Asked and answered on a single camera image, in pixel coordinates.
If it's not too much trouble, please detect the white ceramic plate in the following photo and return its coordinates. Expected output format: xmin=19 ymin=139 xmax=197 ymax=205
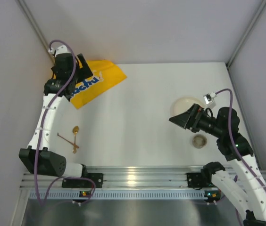
xmin=170 ymin=97 xmax=205 ymax=117

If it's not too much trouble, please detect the speckled small cup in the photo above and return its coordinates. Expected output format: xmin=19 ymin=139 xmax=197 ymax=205
xmin=191 ymin=134 xmax=208 ymax=149

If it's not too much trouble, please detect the yellow Pikachu placemat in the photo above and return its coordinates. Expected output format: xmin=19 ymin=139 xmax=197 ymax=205
xmin=70 ymin=60 xmax=127 ymax=109

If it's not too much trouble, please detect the gold spoon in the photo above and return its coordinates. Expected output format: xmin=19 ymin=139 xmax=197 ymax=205
xmin=72 ymin=126 xmax=79 ymax=153

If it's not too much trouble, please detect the gold fork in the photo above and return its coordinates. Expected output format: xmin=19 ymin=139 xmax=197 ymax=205
xmin=57 ymin=133 xmax=79 ymax=148

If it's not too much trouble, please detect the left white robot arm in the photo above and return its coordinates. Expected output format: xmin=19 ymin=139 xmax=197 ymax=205
xmin=19 ymin=50 xmax=93 ymax=178

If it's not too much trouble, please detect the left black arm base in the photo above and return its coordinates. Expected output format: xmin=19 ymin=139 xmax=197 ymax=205
xmin=62 ymin=173 xmax=104 ymax=188

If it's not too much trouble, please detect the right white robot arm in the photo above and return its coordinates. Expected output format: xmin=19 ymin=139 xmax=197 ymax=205
xmin=169 ymin=104 xmax=266 ymax=226

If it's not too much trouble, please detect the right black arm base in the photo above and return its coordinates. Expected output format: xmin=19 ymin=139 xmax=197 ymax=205
xmin=186 ymin=172 xmax=207 ymax=190

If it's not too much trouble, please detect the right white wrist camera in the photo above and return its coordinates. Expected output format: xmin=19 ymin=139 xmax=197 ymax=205
xmin=203 ymin=92 xmax=217 ymax=109

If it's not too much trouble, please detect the aluminium mounting rail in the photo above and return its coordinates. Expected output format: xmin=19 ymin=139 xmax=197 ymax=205
xmin=20 ymin=166 xmax=266 ymax=189

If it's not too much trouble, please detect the perforated cable tray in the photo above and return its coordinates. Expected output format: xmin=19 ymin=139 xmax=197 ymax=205
xmin=40 ymin=190 xmax=221 ymax=200

